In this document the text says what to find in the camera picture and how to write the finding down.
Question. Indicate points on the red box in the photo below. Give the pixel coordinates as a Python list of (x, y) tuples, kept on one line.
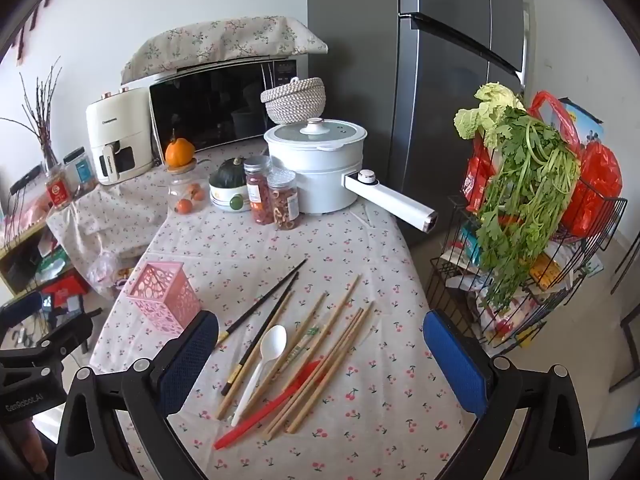
[(67, 292)]

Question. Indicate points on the blue printed box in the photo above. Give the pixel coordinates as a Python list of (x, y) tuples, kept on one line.
[(587, 120)]

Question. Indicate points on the white electric cooking pot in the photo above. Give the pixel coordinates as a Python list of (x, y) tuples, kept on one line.
[(320, 170)]

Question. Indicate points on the white ceramic bowl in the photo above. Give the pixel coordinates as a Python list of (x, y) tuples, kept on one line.
[(222, 197)]

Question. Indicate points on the large orange tangerine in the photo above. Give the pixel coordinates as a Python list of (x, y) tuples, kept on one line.
[(179, 154)]

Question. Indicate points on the green leafy herb bunch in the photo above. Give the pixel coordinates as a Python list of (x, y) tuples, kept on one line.
[(515, 200)]

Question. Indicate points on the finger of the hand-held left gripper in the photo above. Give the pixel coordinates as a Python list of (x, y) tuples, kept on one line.
[(25, 304), (70, 332)]

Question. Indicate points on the glass jar with wooden lid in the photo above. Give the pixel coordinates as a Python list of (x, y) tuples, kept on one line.
[(187, 182)]

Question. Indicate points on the cherry print tablecloth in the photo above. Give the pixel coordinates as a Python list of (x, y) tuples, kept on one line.
[(110, 210), (310, 255)]

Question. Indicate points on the white plastic spoon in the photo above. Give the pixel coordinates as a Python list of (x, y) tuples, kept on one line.
[(272, 342)]

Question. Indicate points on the napa cabbage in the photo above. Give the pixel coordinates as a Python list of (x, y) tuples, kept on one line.
[(487, 100)]

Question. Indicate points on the floral cloth cover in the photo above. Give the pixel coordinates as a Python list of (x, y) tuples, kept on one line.
[(225, 40)]

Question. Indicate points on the red plastic spoon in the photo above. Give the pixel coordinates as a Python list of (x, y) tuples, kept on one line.
[(260, 412)]

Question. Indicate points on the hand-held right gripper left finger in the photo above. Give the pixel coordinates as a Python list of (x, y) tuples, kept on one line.
[(197, 349)]

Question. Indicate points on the jar of dried fruit slices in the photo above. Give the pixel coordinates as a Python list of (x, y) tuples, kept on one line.
[(285, 205)]

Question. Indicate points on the green tissue pack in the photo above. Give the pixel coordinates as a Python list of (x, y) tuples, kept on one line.
[(50, 265)]

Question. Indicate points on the green kabocha pumpkin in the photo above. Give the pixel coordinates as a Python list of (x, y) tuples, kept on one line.
[(227, 172)]

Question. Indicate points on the red plastic bag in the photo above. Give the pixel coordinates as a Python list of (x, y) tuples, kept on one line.
[(597, 180)]

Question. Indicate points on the black microwave oven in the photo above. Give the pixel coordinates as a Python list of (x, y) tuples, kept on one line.
[(210, 105)]

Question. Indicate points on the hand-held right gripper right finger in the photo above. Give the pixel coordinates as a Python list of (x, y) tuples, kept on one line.
[(451, 362)]

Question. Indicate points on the yellow packet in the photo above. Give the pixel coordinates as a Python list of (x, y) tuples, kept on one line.
[(545, 270)]

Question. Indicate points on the pile of wooden chopsticks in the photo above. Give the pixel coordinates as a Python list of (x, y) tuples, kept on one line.
[(352, 335)]

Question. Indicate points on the woven lidded basket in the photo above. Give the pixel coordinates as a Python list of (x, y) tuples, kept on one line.
[(292, 102)]

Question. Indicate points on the cream air fryer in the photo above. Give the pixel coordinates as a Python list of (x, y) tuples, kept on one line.
[(117, 120)]

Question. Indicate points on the dried twig bunch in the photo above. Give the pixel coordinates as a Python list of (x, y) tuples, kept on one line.
[(42, 110)]

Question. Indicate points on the black chopstick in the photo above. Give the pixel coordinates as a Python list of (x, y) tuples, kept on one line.
[(265, 300), (265, 327)]

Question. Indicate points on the grey refrigerator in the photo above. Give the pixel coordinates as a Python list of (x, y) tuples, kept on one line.
[(360, 60)]

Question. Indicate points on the red snack packet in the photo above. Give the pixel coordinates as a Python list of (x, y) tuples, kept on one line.
[(475, 180)]

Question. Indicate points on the small tangerine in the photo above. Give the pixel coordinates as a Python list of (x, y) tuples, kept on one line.
[(185, 206), (196, 192)]

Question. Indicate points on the person's left hand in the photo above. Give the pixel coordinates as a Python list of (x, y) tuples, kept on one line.
[(22, 447)]

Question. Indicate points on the red label glass jar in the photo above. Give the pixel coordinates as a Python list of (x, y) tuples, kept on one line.
[(57, 192)]

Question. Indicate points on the jar of red dried berries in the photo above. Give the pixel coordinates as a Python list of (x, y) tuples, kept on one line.
[(257, 195)]

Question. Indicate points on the pink perforated utensil holder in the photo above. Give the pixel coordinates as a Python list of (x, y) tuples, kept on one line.
[(160, 295)]

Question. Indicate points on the clear container blue label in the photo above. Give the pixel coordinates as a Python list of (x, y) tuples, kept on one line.
[(82, 170)]

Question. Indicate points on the crumpled clear plastic bag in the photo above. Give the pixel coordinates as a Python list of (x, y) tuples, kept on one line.
[(105, 272)]

